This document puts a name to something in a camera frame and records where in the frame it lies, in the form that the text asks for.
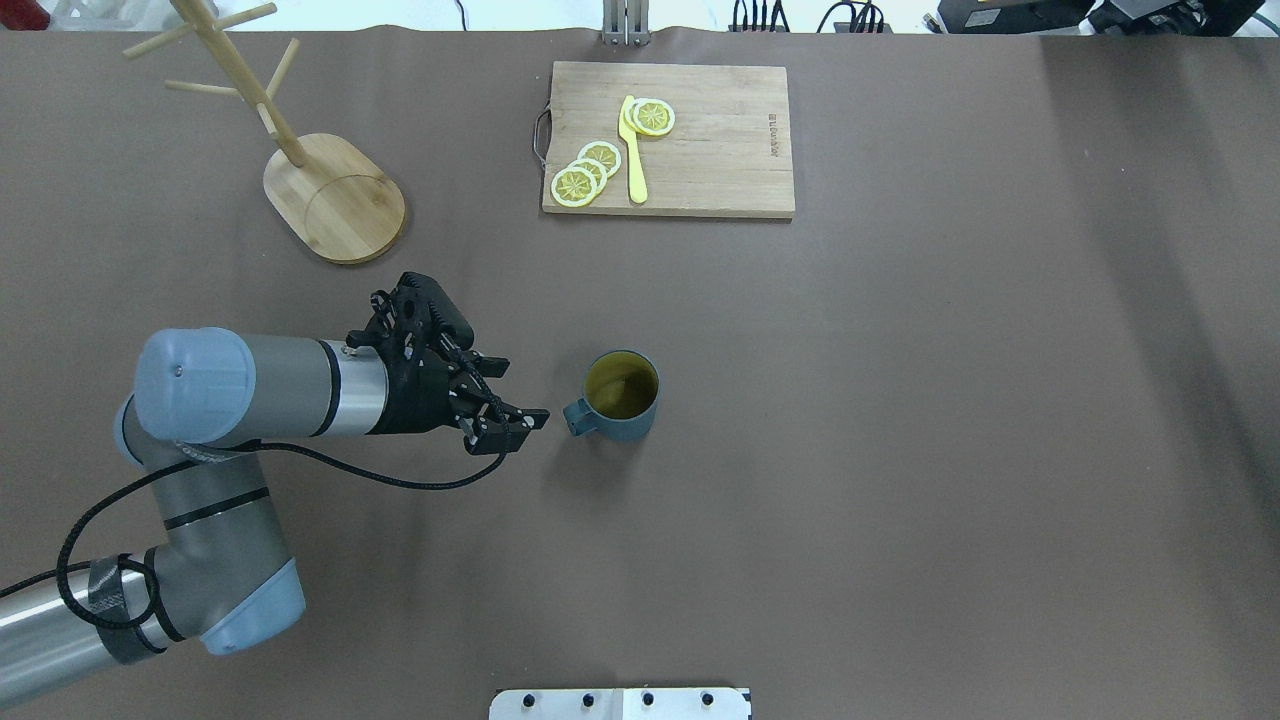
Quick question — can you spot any yellow plastic knife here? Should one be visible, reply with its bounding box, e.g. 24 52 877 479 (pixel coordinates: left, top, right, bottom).
617 95 649 205

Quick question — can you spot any dark teal mug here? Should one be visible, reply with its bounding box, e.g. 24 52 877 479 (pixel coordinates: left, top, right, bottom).
562 348 660 442

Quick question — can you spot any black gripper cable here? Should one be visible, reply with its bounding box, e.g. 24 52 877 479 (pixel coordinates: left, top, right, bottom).
0 425 511 633

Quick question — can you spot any wooden cutting board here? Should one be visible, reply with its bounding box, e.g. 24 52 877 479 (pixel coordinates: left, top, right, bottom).
541 61 796 220

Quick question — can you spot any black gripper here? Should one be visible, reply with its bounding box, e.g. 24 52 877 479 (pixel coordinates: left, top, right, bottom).
372 340 550 456

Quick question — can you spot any lemon slice by knife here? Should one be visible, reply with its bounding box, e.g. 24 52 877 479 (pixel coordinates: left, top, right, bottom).
622 97 676 137

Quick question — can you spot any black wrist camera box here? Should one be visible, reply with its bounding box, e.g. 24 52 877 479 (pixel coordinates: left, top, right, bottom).
346 272 475 357

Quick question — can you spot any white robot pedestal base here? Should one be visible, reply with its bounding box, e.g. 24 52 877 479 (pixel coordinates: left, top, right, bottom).
488 685 754 719

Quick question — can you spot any aluminium frame post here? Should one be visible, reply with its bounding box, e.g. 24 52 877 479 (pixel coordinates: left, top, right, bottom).
600 0 652 47

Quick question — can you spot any wooden cup storage rack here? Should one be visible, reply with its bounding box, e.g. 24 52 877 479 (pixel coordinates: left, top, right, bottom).
123 1 407 265

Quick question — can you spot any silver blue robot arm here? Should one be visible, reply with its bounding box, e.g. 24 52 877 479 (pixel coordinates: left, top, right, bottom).
3 322 549 708

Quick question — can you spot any lemon slice upper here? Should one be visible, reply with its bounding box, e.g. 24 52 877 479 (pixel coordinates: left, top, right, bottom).
577 140 623 178

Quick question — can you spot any lemon slice front left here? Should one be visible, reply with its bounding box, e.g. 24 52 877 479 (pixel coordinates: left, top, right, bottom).
549 167 600 208

